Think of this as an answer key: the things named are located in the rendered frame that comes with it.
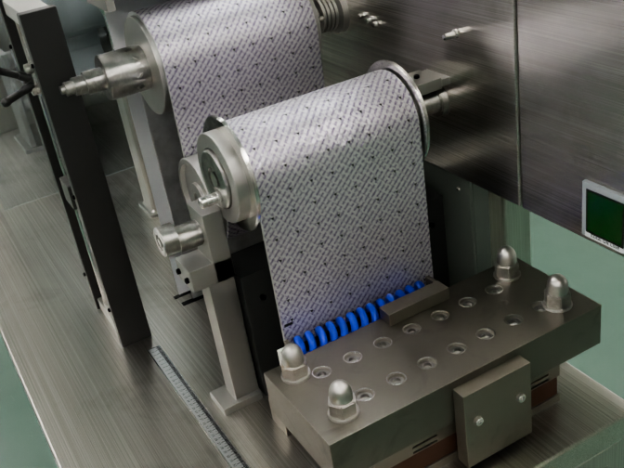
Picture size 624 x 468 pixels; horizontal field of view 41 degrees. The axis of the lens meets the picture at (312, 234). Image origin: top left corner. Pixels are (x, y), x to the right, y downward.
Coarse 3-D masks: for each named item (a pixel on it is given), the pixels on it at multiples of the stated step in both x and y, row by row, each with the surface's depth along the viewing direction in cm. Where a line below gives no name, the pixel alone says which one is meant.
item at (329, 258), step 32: (352, 192) 105; (384, 192) 107; (416, 192) 110; (288, 224) 102; (320, 224) 104; (352, 224) 107; (384, 224) 109; (416, 224) 112; (288, 256) 103; (320, 256) 106; (352, 256) 108; (384, 256) 111; (416, 256) 114; (288, 288) 105; (320, 288) 108; (352, 288) 110; (384, 288) 113; (288, 320) 107; (320, 320) 110
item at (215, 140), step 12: (216, 132) 99; (204, 144) 101; (216, 144) 98; (228, 144) 98; (228, 156) 97; (228, 168) 97; (240, 168) 97; (204, 180) 107; (228, 180) 98; (240, 180) 97; (240, 192) 97; (216, 204) 106; (240, 204) 98; (228, 216) 103; (240, 216) 100
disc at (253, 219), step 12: (216, 120) 99; (204, 132) 105; (228, 132) 97; (240, 144) 96; (240, 156) 96; (252, 168) 96; (252, 180) 96; (252, 192) 97; (252, 204) 99; (252, 216) 100; (252, 228) 102
